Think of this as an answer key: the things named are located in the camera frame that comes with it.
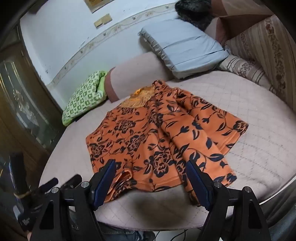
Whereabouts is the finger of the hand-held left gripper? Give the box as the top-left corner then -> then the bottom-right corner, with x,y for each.
39,177 -> 59,193
60,175 -> 82,189

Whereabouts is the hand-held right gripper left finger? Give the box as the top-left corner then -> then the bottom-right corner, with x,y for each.
30,159 -> 117,241

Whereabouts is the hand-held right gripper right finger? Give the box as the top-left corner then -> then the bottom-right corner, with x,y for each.
186,160 -> 271,241

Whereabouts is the orange floral garment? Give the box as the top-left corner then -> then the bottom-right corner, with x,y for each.
85,80 -> 250,207

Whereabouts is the person's left leg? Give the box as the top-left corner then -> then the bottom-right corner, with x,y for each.
97,221 -> 156,241

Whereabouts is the green patterned pillow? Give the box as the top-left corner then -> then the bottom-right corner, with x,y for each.
62,70 -> 109,127

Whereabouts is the wooden glass-door cabinet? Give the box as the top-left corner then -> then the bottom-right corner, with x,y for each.
0,23 -> 63,186

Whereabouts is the small striped floral cushion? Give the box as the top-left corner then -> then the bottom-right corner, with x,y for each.
218,56 -> 278,95

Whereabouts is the grey pillow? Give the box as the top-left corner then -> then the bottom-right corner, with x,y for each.
138,19 -> 230,80

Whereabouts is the large striped floral cushion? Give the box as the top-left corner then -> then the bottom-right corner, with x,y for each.
225,15 -> 296,112

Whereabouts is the black fur collar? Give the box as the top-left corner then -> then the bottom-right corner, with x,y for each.
174,0 -> 214,30

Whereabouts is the black cable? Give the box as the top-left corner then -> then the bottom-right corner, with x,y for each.
154,228 -> 202,241

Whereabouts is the wall poster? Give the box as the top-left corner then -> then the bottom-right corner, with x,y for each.
85,0 -> 116,13

